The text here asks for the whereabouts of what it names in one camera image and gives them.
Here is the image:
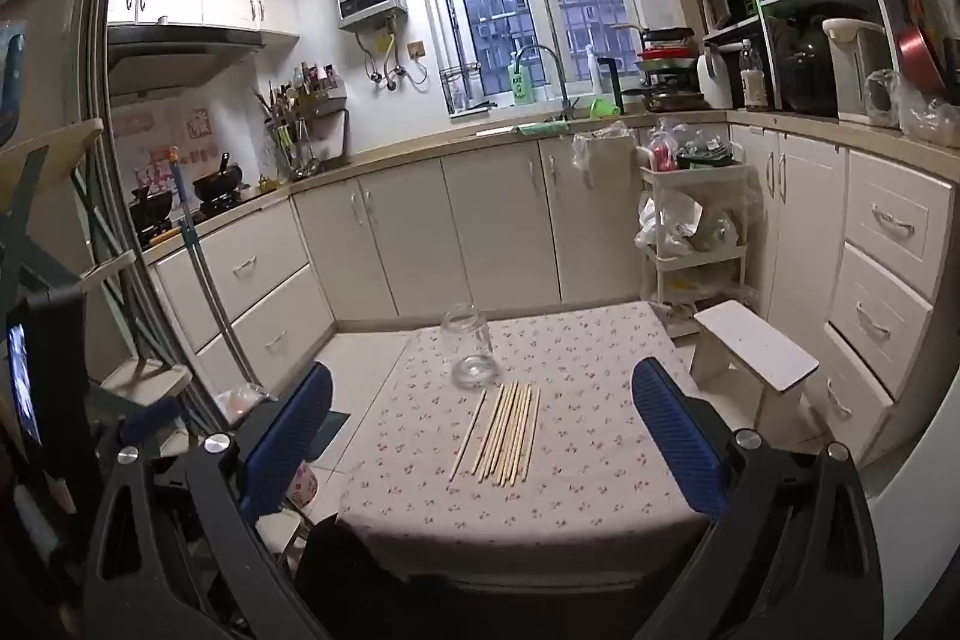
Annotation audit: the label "range hood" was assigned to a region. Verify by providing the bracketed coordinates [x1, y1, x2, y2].
[105, 25, 265, 97]

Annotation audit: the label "stack of pans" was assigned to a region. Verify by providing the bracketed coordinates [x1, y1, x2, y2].
[622, 23, 710, 112]

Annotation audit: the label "red and pink wall poster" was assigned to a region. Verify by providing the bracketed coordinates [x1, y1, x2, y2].
[109, 96, 230, 199]

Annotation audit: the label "bunch of wooden chopsticks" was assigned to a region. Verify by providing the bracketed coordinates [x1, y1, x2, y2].
[448, 381, 542, 487]

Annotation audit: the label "crumpled clear plastic bag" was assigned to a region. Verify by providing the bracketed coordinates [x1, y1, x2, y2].
[862, 70, 960, 146]

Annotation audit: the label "folding wooden rack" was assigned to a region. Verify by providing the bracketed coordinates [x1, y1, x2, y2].
[0, 119, 196, 416]

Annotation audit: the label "chrome sink faucet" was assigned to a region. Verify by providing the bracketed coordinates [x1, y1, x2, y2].
[512, 44, 578, 120]

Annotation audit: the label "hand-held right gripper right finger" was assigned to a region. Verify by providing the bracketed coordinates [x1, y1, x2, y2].
[631, 356, 886, 640]

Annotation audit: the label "white base cabinets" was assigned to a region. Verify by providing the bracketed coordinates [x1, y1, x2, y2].
[292, 130, 650, 322]

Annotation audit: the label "clear hanging plastic bag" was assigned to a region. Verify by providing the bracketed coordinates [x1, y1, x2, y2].
[571, 122, 638, 172]

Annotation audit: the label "mop with blue handle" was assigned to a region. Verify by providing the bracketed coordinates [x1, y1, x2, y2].
[169, 149, 252, 386]

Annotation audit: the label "kitchen utensil rack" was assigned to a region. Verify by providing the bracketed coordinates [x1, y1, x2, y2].
[255, 61, 352, 180]

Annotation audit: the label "green dish soap bottle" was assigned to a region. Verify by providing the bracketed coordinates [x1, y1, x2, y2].
[510, 56, 535, 107]

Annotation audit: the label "white plastic bag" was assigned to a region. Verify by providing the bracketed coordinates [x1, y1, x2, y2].
[636, 190, 740, 257]

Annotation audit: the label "blue u-shaped wall item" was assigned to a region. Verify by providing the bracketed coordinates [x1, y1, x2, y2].
[0, 29, 27, 150]

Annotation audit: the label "white rolling cart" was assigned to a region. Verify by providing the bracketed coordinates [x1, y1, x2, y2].
[637, 160, 758, 341]

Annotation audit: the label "clear glass jar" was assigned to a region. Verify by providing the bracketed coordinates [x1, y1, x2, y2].
[441, 304, 502, 392]

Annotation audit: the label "clear plastic bottle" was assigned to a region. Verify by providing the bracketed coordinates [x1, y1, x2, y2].
[739, 38, 772, 110]

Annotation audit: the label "white drawer unit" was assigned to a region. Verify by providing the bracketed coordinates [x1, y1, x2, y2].
[146, 197, 335, 378]
[817, 149, 960, 461]

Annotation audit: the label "black cooking pot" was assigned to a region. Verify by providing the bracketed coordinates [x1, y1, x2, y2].
[127, 186, 175, 232]

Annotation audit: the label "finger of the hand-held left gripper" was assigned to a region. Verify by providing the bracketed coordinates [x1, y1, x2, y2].
[116, 396, 188, 453]

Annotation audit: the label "cherry print tablecloth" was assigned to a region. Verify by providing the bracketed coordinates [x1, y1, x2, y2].
[336, 301, 710, 536]

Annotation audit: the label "black rice cooker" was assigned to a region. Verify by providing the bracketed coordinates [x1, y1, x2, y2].
[780, 21, 837, 116]

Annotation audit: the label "white jug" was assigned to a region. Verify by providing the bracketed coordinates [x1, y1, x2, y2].
[696, 44, 734, 110]

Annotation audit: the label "white thermo pot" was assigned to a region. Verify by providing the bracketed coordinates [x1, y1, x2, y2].
[822, 17, 897, 120]

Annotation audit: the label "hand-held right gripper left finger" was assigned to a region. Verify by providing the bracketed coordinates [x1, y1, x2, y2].
[82, 361, 335, 640]

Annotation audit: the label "white tall-door base cabinet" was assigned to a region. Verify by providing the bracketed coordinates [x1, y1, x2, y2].
[727, 122, 848, 341]

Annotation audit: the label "white wooden stool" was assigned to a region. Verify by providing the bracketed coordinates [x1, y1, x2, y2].
[690, 301, 820, 438]

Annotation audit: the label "floral print cup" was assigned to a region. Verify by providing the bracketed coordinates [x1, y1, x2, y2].
[286, 460, 322, 510]

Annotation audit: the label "black wok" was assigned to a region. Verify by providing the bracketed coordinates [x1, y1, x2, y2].
[193, 152, 245, 202]

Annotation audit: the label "wire window basket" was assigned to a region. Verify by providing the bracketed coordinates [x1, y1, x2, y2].
[441, 64, 485, 112]

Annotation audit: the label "red frying pan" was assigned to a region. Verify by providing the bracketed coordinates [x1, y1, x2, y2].
[896, 25, 947, 101]

